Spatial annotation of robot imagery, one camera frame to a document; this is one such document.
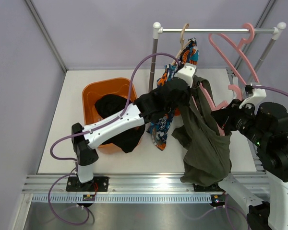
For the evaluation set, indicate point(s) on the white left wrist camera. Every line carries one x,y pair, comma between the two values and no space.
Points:
186,73

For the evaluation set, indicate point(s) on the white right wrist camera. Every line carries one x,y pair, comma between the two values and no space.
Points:
255,94

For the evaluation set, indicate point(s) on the orange plastic basket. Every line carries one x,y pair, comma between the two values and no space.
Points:
104,98

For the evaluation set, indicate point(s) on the colourful patterned shorts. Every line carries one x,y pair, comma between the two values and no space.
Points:
158,129

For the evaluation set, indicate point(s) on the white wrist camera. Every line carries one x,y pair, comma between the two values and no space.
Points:
255,94
186,73

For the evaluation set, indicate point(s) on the metal clothes rack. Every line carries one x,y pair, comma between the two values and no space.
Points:
243,46

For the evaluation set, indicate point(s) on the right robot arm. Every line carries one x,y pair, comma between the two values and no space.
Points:
267,129

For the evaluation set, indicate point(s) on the grey slotted cable duct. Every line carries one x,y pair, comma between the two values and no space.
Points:
125,198

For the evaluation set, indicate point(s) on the beige wooden hanger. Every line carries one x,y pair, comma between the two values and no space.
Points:
182,40

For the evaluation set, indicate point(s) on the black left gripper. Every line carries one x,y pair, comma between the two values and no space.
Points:
187,91

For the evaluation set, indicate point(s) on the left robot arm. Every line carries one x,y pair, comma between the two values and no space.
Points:
147,108

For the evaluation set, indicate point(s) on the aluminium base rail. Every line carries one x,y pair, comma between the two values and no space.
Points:
140,184

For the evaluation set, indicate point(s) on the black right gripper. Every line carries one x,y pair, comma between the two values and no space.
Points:
232,110

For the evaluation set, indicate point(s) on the olive green shorts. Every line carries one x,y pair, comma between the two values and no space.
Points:
207,160

